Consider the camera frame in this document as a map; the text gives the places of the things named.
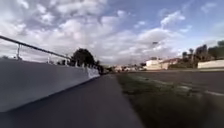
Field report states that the dark round tree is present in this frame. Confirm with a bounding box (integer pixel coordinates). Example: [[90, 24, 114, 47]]
[[69, 48, 104, 75]]

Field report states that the grey paved path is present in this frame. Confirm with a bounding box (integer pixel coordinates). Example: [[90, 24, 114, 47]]
[[0, 73, 146, 128]]

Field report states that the pale building with red roof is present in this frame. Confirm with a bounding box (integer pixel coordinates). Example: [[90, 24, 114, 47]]
[[145, 57, 183, 71]]

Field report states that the grass verge strip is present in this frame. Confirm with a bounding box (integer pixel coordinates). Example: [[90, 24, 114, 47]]
[[115, 72, 224, 128]]

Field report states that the grey asphalt road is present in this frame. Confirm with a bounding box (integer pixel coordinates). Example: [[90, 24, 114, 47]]
[[128, 70, 224, 95]]

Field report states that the metal railing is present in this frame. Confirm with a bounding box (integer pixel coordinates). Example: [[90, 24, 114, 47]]
[[0, 35, 100, 70]]

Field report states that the row of dark trees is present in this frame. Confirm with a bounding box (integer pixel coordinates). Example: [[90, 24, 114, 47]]
[[169, 40, 224, 70]]

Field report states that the white concrete barrier wall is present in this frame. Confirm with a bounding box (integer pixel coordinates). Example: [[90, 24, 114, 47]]
[[0, 58, 101, 113]]

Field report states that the pale low wall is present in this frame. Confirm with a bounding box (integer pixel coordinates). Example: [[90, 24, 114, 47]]
[[197, 59, 224, 70]]

